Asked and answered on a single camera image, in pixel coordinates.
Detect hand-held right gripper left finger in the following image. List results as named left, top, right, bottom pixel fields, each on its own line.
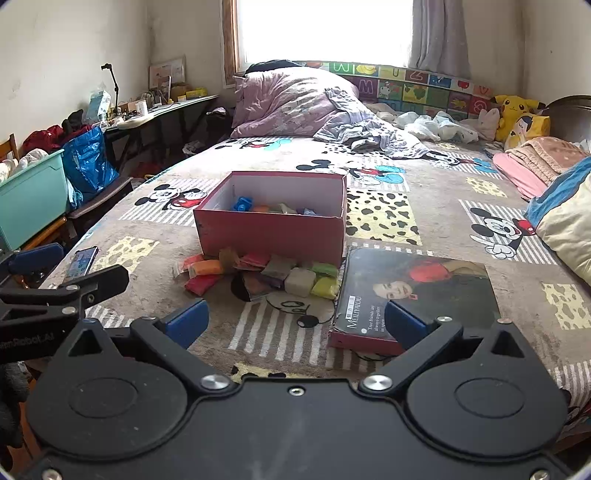
left=62, top=298, right=232, bottom=396

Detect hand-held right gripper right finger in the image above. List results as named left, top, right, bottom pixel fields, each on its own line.
left=358, top=299, right=532, bottom=396

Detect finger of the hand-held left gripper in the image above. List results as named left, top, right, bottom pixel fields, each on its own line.
left=0, top=243, right=65, bottom=290
left=0, top=264, right=130, bottom=319

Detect pile of coloured clay packets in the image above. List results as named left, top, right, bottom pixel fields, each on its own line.
left=173, top=248, right=343, bottom=304

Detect red cardboard box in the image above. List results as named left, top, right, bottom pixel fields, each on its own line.
left=192, top=171, right=348, bottom=269

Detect person's left hand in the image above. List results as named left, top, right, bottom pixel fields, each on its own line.
left=0, top=362, right=31, bottom=450

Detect smartphone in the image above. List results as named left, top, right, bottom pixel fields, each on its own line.
left=62, top=246, right=100, bottom=282

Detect portrait print box lid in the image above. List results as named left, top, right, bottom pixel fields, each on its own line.
left=328, top=246, right=505, bottom=357

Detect teal storage bin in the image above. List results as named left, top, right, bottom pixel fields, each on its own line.
left=0, top=148, right=71, bottom=253

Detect dark stool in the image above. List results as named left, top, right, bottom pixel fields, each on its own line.
left=66, top=177, right=135, bottom=228

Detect blue plastic bag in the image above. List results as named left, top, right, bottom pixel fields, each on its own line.
left=62, top=126, right=121, bottom=206

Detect red clothes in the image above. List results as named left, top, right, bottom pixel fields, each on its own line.
left=21, top=124, right=66, bottom=154

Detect light blue tissue pack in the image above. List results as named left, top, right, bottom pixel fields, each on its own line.
left=85, top=89, right=113, bottom=126

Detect cluttered dark desk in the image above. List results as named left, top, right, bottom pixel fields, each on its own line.
left=103, top=93, right=221, bottom=160

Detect blue and cream pillow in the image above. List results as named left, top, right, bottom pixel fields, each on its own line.
left=523, top=156, right=591, bottom=288

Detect purple-grey crumpled garment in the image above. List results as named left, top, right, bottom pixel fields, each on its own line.
left=313, top=87, right=431, bottom=160

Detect white crumpled clothes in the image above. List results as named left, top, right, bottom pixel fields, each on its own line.
left=396, top=110, right=481, bottom=145

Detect pink folded blanket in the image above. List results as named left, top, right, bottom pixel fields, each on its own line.
left=491, top=136, right=591, bottom=200

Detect white plush toy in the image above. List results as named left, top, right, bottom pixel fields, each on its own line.
left=462, top=108, right=502, bottom=142

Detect framed picture board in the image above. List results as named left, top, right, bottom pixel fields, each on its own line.
left=148, top=55, right=188, bottom=100

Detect colourful alphabet foam mat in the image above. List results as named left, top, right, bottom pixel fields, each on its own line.
left=294, top=60, right=498, bottom=123

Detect yellow plush toy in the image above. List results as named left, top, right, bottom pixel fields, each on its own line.
left=493, top=94, right=553, bottom=151

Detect pink duvet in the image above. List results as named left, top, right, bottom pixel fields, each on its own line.
left=229, top=67, right=370, bottom=140

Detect dark wooden headboard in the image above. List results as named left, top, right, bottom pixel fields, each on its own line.
left=539, top=95, right=591, bottom=145

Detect grey curtain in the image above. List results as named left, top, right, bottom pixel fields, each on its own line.
left=408, top=0, right=474, bottom=80

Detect window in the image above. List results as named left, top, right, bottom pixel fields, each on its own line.
left=222, top=0, right=416, bottom=88

